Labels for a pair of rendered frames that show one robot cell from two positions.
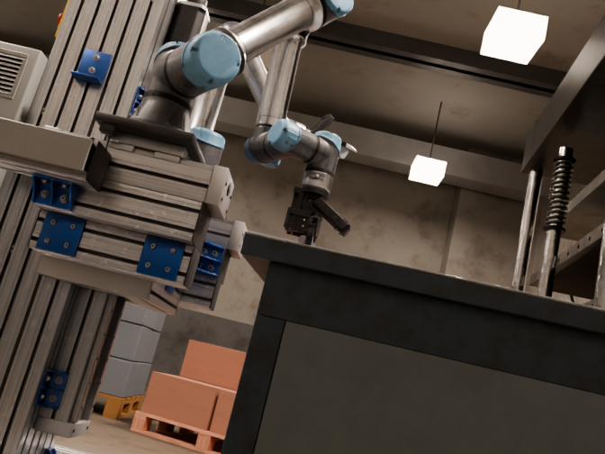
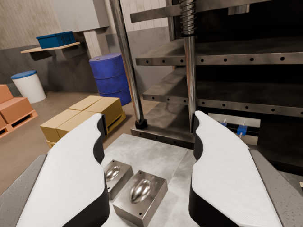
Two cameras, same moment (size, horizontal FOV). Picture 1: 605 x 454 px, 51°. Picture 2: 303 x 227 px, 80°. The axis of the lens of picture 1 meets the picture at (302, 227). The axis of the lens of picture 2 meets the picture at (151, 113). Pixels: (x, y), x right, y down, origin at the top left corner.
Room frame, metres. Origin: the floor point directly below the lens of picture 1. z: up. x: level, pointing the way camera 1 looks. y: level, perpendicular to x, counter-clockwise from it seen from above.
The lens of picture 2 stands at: (2.21, -0.01, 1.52)
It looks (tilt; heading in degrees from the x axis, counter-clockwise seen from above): 28 degrees down; 297
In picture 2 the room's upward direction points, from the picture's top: 10 degrees counter-clockwise
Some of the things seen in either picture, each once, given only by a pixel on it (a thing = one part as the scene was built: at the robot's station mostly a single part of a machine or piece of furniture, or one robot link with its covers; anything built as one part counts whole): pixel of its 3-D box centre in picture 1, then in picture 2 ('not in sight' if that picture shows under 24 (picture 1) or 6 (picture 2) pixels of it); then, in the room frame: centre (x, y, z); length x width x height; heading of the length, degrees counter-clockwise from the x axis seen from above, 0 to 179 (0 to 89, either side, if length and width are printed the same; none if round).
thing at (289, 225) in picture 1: (306, 213); not in sight; (1.55, 0.00, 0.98); 0.09 x 0.08 x 0.12; 82
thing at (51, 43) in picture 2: not in sight; (56, 39); (5.54, -2.90, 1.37); 0.58 x 0.43 x 0.23; 178
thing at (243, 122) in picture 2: not in sight; (238, 108); (2.18, -1.21, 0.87); 0.50 x 0.27 x 0.17; 82
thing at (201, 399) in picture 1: (237, 401); not in sight; (4.86, 0.15, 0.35); 1.26 x 0.96 x 0.71; 78
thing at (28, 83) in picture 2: not in sight; (30, 87); (7.05, -2.86, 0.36); 0.59 x 0.59 x 0.72
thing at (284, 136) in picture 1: (289, 141); not in sight; (1.50, 0.08, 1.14); 0.11 x 0.11 x 0.08; 35
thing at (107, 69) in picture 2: not in sight; (112, 79); (4.49, -2.93, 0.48); 0.66 x 0.64 x 0.96; 178
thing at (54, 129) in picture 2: not in sight; (86, 121); (4.33, -1.83, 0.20); 1.13 x 0.82 x 0.39; 91
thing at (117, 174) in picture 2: not in sight; (112, 178); (2.75, -0.49, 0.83); 0.17 x 0.13 x 0.06; 82
